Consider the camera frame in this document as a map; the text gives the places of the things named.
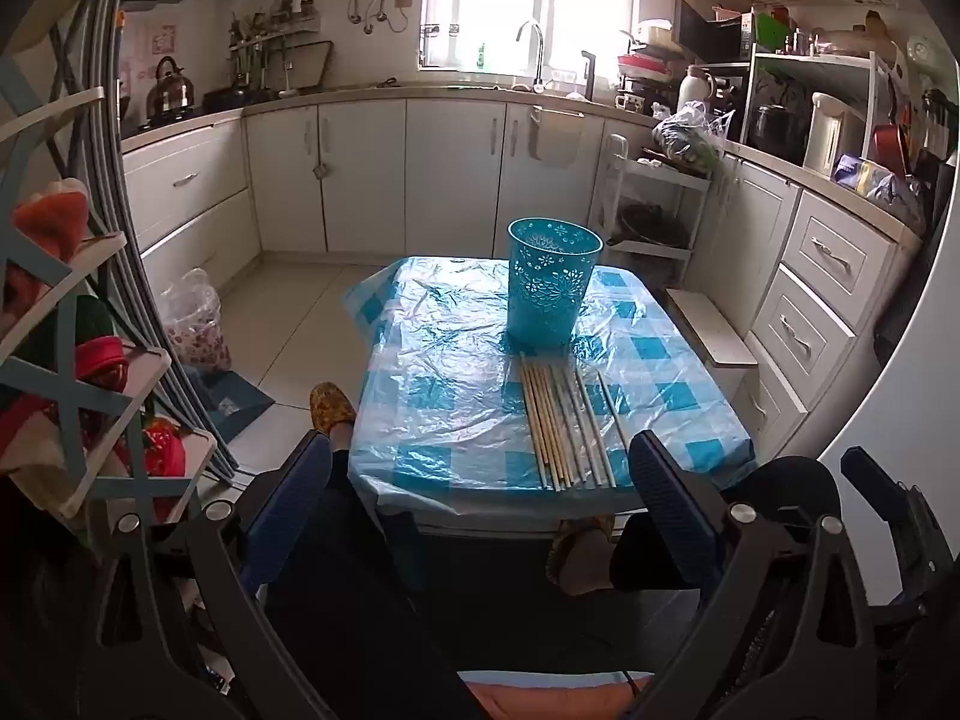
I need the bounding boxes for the orange fleece cloth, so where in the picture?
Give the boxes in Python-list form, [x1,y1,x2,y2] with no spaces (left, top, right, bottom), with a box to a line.
[11,178,91,260]

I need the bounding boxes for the plastic bag of greens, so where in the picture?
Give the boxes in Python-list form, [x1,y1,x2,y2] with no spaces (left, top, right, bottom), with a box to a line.
[651,101,736,166]

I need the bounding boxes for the blue checkered plastic tablecloth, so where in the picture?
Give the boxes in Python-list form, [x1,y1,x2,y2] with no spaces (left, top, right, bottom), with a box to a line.
[343,255,757,515]

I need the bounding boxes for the dark pot with lid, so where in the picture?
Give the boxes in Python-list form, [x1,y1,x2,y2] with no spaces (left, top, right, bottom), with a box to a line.
[606,202,689,248]

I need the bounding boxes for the wall utensil rack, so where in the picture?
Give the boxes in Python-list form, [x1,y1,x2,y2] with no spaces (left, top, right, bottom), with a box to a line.
[227,0,323,87]

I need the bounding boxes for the white hanging door bin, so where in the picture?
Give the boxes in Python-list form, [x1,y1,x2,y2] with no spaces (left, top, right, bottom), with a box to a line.
[529,106,586,170]

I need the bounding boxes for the white door cabinet run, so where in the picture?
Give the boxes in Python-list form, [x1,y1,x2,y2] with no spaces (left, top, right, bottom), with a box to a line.
[244,94,661,263]

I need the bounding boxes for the blue dustpan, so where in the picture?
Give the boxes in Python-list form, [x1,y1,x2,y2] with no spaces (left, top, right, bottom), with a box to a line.
[180,364,275,440]

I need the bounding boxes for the black microwave oven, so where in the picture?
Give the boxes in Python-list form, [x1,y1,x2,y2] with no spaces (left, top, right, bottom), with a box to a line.
[673,0,755,65]

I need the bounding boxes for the chrome sink faucet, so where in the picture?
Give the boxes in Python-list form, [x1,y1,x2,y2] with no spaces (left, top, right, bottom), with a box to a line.
[515,20,547,93]

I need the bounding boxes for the white electric water boiler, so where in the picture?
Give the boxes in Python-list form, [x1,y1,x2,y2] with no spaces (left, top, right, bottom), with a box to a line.
[802,92,867,177]

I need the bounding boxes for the white panelled drawer cabinet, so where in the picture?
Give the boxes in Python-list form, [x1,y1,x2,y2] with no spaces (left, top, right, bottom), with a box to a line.
[690,142,923,458]

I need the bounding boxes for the leaning rectangular tray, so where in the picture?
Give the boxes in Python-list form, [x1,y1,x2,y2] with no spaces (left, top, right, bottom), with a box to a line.
[283,40,335,91]

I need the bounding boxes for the person's left leg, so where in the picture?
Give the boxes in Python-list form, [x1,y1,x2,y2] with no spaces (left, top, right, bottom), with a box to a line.
[266,424,488,720]

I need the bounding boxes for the white step stool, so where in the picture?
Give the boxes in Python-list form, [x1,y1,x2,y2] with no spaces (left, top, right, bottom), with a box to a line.
[666,289,760,391]

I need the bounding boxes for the pink red cloth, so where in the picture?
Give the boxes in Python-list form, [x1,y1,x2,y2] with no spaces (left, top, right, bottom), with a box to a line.
[79,337,132,391]

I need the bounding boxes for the white thermos jug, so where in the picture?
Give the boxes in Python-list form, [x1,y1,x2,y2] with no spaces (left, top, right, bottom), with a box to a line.
[677,66,715,115]

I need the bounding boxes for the kitchen window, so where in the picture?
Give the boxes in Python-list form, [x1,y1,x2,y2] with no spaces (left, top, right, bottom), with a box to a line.
[420,0,642,83]

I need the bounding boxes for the person's left hand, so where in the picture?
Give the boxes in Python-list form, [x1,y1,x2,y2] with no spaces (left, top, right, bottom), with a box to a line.
[465,684,632,720]

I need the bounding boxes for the white and blue shelf rack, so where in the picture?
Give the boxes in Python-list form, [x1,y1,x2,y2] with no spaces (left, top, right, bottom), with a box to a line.
[0,0,218,518]

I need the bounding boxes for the white trolley cart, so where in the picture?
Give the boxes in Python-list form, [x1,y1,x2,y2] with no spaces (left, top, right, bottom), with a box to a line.
[592,133,712,286]

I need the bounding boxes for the red pot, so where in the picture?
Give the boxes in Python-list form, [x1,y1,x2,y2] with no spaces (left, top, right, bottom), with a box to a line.
[874,124,912,177]

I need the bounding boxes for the green knitted cloth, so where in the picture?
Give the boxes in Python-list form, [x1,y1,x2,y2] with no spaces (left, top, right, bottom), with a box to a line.
[45,296,113,361]

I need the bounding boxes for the teal perforated plastic basket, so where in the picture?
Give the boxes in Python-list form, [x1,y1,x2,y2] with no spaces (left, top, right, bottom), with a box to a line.
[508,217,605,350]

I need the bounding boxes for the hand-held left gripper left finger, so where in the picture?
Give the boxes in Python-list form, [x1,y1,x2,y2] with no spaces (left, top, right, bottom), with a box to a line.
[79,431,335,720]

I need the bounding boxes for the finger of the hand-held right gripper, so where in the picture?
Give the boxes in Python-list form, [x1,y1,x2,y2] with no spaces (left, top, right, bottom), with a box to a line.
[840,446,946,606]

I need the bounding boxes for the white countertop shelf rack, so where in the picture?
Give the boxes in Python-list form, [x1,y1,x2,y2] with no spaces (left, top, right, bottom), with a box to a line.
[741,52,901,158]

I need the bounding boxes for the black rice cooker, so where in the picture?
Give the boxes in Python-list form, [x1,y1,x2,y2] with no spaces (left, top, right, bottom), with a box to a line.
[752,105,803,158]

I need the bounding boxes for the white long-handle drawer cabinet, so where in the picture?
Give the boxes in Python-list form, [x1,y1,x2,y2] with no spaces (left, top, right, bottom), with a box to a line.
[120,116,263,301]

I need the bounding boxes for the floral plastic bag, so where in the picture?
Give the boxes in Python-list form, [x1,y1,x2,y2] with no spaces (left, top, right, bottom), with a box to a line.
[154,268,232,372]

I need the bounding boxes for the stack of dishes and bowls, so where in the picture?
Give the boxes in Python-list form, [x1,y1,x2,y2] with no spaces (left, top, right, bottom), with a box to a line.
[616,19,676,113]

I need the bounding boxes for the set of wooden chopsticks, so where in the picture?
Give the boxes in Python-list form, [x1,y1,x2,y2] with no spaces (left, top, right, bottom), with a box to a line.
[520,349,629,492]

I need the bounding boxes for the green cutting board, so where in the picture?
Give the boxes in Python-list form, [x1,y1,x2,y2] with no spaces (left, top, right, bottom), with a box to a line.
[754,11,792,53]

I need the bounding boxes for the black frying pan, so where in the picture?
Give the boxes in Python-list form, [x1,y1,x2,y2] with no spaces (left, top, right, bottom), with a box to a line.
[204,75,275,110]

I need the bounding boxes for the blue and yellow snack bags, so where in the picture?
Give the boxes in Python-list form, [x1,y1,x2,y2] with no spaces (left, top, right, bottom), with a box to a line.
[832,154,923,230]

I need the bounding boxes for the grey folding frame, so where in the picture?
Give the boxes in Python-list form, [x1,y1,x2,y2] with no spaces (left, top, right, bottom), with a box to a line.
[86,0,241,481]

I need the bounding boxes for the steel kettle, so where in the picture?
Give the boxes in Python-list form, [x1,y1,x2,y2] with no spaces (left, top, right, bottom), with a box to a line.
[145,56,197,117]

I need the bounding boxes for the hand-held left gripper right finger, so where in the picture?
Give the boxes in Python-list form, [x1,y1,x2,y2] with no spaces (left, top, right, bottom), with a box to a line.
[628,431,878,720]

